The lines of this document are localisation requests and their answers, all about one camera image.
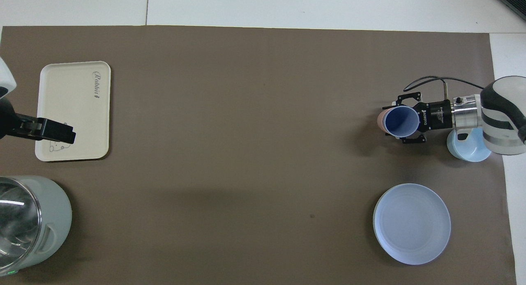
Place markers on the glass pot lid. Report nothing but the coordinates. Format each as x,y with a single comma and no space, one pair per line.
16,219

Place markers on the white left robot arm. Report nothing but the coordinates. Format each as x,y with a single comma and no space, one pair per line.
5,77

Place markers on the pink plastic cup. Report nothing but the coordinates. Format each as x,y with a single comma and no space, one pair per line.
380,120

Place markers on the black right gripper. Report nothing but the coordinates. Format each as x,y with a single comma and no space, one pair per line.
435,114

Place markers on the blue plastic cup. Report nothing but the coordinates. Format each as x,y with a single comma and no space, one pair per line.
400,120

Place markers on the brown table mat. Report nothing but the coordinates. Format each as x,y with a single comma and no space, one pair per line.
246,133

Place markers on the cream tray with rabbit print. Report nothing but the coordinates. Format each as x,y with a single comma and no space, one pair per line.
74,100

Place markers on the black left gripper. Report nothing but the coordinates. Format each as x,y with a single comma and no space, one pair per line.
7,120

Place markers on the light blue bowl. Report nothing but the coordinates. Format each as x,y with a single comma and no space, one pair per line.
472,151

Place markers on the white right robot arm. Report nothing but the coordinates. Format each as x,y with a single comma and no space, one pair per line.
501,116

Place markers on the pale blue plate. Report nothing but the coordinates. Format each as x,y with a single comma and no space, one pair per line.
411,223

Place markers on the pale green cooking pot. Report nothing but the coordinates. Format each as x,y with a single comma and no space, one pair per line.
57,211

